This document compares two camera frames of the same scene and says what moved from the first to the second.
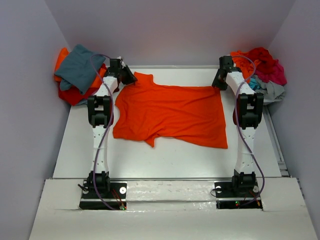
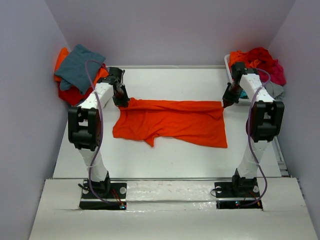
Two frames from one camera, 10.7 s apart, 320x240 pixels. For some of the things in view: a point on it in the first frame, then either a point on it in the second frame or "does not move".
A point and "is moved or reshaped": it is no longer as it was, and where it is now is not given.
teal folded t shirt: (76, 69) does not move
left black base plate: (104, 195) does not move
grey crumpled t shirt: (272, 92) does not move
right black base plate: (239, 195) does not move
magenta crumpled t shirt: (276, 75) does not move
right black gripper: (217, 83) → (228, 100)
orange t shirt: (187, 115) is moved or reshaped
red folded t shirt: (73, 96) does not move
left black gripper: (130, 77) → (123, 102)
